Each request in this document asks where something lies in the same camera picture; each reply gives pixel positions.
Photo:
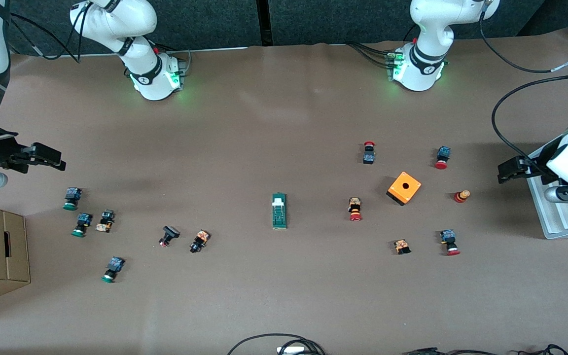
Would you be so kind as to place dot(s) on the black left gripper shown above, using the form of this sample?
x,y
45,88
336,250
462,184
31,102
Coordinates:
x,y
535,161

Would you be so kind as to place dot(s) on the green load switch white lever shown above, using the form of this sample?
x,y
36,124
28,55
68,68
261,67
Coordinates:
x,y
279,217

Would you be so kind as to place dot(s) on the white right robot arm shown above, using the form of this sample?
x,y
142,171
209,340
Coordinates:
x,y
146,74

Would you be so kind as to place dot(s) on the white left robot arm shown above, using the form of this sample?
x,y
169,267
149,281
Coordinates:
x,y
419,54

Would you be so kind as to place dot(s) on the green push button blue block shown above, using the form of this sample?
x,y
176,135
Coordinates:
x,y
82,224
71,197
112,269

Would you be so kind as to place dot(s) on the grey ridged plastic tray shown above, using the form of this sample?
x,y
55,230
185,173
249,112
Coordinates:
x,y
565,219

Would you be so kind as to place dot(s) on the red yellow small knob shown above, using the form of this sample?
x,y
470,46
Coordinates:
x,y
461,195

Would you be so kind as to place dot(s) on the red push button blue block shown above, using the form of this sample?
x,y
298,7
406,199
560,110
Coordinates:
x,y
449,242
442,157

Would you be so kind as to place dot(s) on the small orange contact block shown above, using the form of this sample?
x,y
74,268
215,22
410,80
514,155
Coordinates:
x,y
402,246

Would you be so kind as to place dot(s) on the red push button black block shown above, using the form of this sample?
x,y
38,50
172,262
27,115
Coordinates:
x,y
369,154

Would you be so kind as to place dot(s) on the red emergency stop yellow block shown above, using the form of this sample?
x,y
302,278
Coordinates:
x,y
355,209

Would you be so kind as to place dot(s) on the white plug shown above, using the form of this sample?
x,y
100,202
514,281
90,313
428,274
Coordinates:
x,y
291,350

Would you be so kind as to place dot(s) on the orange button enclosure box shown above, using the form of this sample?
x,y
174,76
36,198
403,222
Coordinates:
x,y
405,187

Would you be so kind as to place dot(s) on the black selector switch orange block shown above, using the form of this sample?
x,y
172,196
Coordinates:
x,y
199,241

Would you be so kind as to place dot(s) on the black vertical post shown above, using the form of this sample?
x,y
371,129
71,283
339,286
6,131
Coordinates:
x,y
264,19

